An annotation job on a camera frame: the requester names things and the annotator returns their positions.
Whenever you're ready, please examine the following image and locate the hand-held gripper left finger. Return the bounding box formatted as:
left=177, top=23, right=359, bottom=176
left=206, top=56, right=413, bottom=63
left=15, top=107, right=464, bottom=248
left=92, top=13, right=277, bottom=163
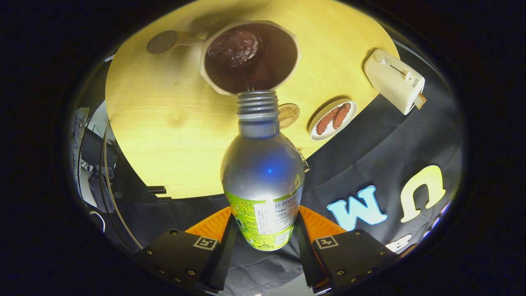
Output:
left=135, top=206, right=239, bottom=293

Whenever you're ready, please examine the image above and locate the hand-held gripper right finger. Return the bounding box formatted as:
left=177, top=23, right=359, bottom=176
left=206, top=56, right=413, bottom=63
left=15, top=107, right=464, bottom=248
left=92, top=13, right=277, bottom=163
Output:
left=293, top=205, right=416, bottom=294

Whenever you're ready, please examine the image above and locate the silver bottle with green label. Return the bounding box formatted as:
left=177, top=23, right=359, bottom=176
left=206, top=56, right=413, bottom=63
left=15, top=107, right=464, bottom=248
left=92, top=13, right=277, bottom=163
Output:
left=221, top=90, right=305, bottom=252

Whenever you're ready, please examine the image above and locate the round cork coaster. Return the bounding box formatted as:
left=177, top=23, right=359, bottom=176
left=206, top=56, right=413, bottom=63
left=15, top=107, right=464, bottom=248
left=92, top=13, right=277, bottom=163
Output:
left=278, top=103, right=300, bottom=130

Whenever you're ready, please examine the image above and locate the beige cup with wooden handle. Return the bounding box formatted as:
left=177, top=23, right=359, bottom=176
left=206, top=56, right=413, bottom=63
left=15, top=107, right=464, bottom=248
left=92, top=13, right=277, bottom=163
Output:
left=147, top=21, right=300, bottom=97

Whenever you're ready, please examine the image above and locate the wooden table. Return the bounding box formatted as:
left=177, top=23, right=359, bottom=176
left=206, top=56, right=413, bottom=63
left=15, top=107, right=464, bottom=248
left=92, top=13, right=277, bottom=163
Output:
left=105, top=0, right=400, bottom=199

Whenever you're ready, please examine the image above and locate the brown meat slice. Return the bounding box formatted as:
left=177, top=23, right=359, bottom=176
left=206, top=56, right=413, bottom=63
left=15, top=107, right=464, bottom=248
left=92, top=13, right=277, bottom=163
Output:
left=333, top=103, right=351, bottom=130
left=316, top=107, right=341, bottom=135

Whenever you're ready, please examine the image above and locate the white plate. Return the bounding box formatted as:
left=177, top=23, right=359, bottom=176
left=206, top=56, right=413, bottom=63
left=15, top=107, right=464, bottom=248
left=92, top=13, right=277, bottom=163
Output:
left=309, top=101, right=358, bottom=141

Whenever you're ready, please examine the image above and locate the white toaster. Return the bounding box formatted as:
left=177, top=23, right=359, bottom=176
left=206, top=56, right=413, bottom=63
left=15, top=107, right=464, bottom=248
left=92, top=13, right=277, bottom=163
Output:
left=364, top=49, right=426, bottom=116

